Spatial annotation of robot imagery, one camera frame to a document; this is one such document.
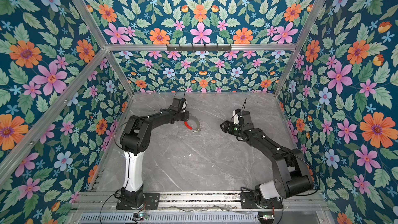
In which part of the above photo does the large keyring with red grip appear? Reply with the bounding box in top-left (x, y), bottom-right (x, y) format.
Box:
top-left (184, 115), bottom-right (202, 133)

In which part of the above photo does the small circuit board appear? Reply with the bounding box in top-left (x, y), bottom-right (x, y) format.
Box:
top-left (258, 212), bottom-right (275, 224)
top-left (133, 213), bottom-right (149, 223)

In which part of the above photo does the white slotted cable duct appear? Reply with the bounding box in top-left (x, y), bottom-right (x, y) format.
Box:
top-left (79, 212), bottom-right (260, 224)

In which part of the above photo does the aluminium front rail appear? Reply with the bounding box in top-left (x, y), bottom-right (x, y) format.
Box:
top-left (72, 191), bottom-right (329, 212)

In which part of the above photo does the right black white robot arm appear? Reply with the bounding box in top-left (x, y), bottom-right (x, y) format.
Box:
top-left (220, 120), bottom-right (314, 207)

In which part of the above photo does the black hook rail on frame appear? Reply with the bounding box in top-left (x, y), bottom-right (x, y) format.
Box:
top-left (166, 44), bottom-right (232, 52)

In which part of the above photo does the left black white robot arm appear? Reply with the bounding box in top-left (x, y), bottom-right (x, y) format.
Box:
top-left (116, 109), bottom-right (190, 210)

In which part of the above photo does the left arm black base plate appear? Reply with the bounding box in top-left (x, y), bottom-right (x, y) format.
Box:
top-left (116, 192), bottom-right (160, 210)

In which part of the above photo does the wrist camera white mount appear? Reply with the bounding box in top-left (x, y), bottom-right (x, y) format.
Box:
top-left (232, 109), bottom-right (252, 125)
top-left (170, 97), bottom-right (186, 112)

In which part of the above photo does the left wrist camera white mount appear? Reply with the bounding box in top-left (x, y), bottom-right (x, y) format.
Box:
top-left (170, 97), bottom-right (186, 112)

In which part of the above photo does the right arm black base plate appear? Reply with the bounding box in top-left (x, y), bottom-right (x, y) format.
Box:
top-left (240, 191), bottom-right (283, 209)

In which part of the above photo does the right small circuit board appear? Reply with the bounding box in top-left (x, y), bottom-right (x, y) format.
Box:
top-left (258, 212), bottom-right (275, 224)

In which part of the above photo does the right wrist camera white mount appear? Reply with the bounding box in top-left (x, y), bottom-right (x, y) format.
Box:
top-left (232, 109), bottom-right (252, 125)

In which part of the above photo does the left small circuit board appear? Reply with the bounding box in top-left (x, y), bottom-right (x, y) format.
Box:
top-left (133, 213), bottom-right (149, 223)

